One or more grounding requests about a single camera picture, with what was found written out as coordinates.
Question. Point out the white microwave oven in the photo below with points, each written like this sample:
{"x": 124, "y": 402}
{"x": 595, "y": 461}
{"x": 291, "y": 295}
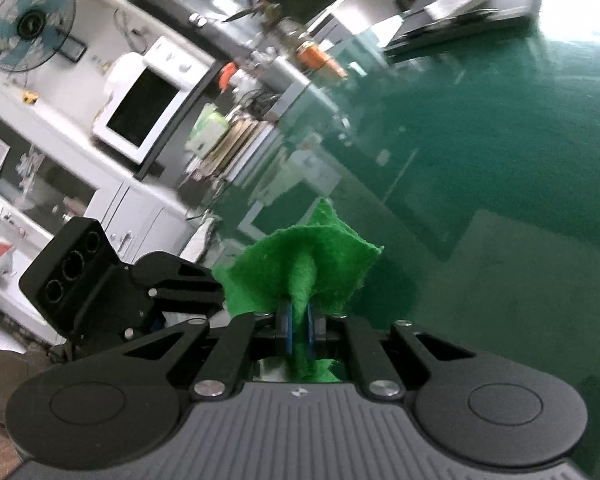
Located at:
{"x": 140, "y": 105}

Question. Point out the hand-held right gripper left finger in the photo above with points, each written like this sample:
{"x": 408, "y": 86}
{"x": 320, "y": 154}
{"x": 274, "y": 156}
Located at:
{"x": 286, "y": 332}

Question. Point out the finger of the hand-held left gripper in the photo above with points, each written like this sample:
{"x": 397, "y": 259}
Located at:
{"x": 190, "y": 305}
{"x": 180, "y": 272}

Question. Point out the green cloth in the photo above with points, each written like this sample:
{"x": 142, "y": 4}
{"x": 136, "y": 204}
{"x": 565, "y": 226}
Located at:
{"x": 300, "y": 260}

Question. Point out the black monitor stand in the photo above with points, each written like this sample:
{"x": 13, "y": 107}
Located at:
{"x": 480, "y": 15}

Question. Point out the wall fan blue blades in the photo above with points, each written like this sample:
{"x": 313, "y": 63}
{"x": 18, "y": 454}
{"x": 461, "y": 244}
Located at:
{"x": 30, "y": 22}

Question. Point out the green leafy plant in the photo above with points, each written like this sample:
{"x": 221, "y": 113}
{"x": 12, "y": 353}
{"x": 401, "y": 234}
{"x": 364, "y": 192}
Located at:
{"x": 255, "y": 5}

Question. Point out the orange trigger spray bottle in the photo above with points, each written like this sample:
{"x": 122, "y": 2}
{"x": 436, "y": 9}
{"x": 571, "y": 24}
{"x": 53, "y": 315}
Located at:
{"x": 227, "y": 76}

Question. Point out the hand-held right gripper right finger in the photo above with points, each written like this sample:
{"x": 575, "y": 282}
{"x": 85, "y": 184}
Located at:
{"x": 311, "y": 332}

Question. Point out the white cabinet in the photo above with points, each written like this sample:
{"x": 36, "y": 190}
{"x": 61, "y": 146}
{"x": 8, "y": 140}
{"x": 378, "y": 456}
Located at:
{"x": 145, "y": 220}

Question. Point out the green white tissue box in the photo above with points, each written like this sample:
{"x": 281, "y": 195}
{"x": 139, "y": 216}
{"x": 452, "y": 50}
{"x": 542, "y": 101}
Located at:
{"x": 207, "y": 127}

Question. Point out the stack of books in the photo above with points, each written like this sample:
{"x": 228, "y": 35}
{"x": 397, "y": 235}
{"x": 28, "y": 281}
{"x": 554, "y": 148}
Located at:
{"x": 240, "y": 147}

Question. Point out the orange pot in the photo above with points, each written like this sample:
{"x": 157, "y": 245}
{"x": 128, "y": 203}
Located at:
{"x": 312, "y": 56}

